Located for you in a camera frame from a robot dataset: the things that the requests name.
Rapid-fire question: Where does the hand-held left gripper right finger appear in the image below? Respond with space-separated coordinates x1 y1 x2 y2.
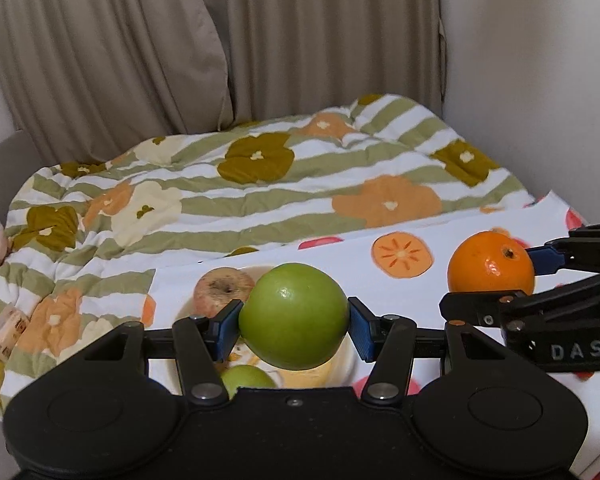
347 297 512 404

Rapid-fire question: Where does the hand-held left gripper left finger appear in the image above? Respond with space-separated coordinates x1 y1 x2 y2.
82 300 244 404

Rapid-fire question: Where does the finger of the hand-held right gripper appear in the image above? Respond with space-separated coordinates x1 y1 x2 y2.
525 221 600 277
439 267 600 333

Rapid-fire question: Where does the yellow duck print plate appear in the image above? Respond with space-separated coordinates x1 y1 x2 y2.
175 265 357 392

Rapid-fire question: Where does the red apple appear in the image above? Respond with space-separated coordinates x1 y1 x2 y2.
194 267 256 319

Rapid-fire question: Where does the green apple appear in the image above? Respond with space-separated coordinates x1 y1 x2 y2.
238 262 351 372
220 364 277 401

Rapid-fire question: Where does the large orange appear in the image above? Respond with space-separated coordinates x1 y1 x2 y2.
447 230 537 297

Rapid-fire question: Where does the white fruit print cloth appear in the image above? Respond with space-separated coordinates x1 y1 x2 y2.
147 192 600 480

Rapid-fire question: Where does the floral striped quilt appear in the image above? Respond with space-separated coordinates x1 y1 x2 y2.
0 92 546 411

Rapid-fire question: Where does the beige snack packet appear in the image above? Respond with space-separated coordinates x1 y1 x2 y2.
0 307 29 362

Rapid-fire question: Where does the beige curtain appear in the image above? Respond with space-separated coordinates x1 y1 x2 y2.
0 0 234 163
195 0 447 123

